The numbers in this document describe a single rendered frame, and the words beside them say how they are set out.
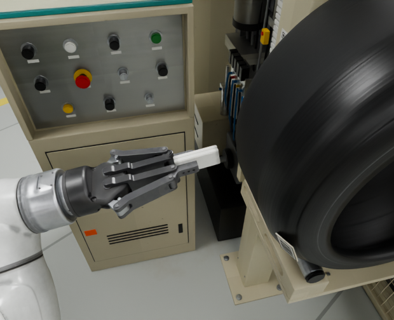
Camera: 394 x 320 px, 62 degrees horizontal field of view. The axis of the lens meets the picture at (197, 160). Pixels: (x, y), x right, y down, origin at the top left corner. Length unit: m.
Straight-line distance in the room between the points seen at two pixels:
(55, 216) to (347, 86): 0.43
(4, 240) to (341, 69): 0.51
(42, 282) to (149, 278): 1.24
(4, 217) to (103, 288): 1.30
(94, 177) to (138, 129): 0.62
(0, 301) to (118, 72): 0.73
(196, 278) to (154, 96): 1.00
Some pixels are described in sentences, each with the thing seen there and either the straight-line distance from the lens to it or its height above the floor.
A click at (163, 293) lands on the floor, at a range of 1.73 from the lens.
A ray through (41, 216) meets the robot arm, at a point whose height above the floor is 1.21.
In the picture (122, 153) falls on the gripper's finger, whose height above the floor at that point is 1.22.
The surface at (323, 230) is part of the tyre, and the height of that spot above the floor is 1.14.
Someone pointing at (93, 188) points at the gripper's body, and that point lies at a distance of 0.51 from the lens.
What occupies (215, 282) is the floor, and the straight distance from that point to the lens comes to 1.75.
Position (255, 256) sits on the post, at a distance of 1.48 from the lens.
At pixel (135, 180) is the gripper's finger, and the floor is 1.22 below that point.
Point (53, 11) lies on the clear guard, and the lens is 0.97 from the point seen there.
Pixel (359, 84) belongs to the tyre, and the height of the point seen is 1.37.
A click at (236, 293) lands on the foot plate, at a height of 0.01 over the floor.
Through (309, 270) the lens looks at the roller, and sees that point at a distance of 0.79.
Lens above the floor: 1.59
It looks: 45 degrees down
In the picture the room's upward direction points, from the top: straight up
